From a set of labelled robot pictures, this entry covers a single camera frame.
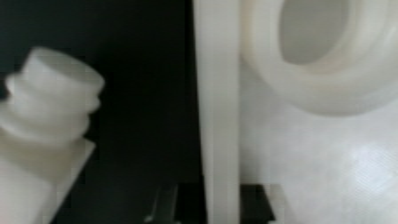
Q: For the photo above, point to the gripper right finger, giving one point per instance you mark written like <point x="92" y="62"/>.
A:
<point x="261" y="204"/>

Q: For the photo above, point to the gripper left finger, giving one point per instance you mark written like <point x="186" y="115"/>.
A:
<point x="177" y="206"/>

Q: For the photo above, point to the white desk leg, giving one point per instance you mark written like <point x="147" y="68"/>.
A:
<point x="44" y="119"/>

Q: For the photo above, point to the white desk top tray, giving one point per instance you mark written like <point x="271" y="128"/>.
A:
<point x="296" y="78"/>

